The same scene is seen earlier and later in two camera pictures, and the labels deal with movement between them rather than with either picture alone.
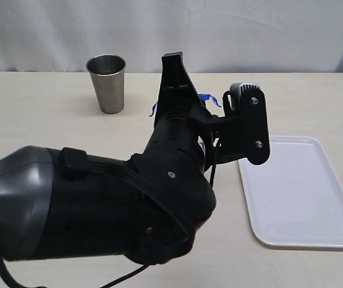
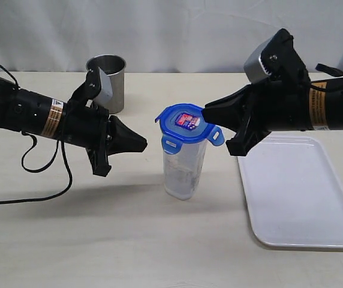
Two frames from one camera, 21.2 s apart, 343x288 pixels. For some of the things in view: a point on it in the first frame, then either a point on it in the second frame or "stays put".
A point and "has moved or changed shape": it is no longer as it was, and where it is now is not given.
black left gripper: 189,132 → 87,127
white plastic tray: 295,199 stays put
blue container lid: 206,95 has moved or changed shape
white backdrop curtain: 215,36 stays put
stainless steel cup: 107,74 stays put
